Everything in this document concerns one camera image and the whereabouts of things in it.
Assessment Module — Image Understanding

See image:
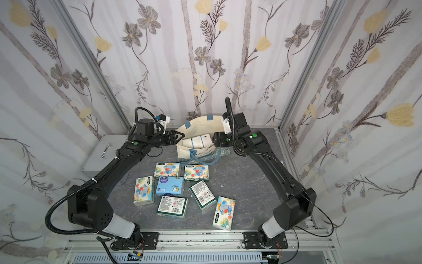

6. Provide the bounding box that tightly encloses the green barcode tissue pack left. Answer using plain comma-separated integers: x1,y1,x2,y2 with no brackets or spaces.
157,196,189,219

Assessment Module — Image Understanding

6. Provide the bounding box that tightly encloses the blue tissue pack centre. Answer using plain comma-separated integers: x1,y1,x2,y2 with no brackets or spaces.
156,176,185,197

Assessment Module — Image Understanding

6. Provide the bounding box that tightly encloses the grey metal box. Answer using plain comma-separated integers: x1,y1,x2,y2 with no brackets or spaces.
81,135,127,176

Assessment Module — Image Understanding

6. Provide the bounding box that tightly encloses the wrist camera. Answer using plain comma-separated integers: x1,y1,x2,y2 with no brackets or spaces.
156,114,170,126
222,118,232,135

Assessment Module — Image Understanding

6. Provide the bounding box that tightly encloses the elephant tissue pack far left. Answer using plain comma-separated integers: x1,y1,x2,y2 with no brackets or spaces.
153,162,181,178

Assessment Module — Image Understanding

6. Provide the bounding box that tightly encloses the white slotted cable duct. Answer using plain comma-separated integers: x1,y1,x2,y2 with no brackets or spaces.
72,252,269,264

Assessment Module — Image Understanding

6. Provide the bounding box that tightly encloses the green barcode tissue pack centre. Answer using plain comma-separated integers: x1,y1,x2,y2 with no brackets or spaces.
190,180,217,211

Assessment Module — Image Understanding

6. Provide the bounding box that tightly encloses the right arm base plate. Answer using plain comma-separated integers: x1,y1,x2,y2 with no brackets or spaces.
242,231,289,250

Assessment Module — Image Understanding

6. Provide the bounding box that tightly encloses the cream canvas tote bag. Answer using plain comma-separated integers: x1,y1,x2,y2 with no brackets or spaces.
176,115,231,166

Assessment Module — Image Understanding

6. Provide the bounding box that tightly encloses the elephant tissue pack left upright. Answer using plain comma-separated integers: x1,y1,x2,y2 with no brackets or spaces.
133,176,155,206

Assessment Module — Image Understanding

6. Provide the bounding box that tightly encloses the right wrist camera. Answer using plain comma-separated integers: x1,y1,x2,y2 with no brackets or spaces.
222,118,232,135

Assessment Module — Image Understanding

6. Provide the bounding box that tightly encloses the aluminium mounting rail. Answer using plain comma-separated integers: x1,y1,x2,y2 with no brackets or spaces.
62,229,337,253

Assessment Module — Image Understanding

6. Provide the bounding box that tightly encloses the elephant tissue pack front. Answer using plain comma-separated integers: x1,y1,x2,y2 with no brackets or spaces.
212,196,236,231

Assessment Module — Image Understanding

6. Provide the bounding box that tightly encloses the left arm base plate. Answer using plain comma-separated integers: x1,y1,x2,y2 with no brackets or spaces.
111,231,159,250

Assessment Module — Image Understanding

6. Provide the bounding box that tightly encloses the green barcode tissue pack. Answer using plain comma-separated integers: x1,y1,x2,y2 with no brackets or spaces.
190,180,217,211
157,196,189,219

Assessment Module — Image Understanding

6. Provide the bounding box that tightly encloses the white blue tissue pack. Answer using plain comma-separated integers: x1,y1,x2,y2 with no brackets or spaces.
182,138,195,149

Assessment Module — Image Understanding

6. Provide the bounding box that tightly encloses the elephant tissue pack by bag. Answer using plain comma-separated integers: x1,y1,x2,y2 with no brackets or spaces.
184,165,209,182

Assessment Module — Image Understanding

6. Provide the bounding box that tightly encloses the purple tissue pack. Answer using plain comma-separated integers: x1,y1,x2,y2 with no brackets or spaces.
201,134,213,148

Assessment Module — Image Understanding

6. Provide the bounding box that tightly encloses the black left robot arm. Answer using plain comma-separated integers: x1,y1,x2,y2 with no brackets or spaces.
45,114,185,245

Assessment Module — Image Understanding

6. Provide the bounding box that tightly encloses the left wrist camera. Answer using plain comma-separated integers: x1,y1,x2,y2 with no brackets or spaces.
156,114,170,126

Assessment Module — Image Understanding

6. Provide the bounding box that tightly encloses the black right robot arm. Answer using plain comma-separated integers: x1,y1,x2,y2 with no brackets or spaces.
213,97,323,245

